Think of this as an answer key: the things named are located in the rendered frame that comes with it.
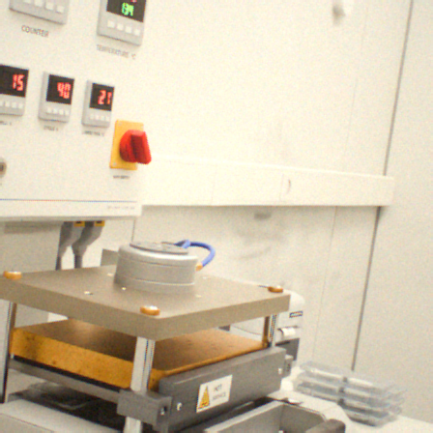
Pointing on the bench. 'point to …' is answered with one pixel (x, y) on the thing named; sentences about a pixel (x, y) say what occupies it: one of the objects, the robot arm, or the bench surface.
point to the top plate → (146, 293)
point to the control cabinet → (72, 129)
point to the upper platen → (114, 355)
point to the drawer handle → (329, 427)
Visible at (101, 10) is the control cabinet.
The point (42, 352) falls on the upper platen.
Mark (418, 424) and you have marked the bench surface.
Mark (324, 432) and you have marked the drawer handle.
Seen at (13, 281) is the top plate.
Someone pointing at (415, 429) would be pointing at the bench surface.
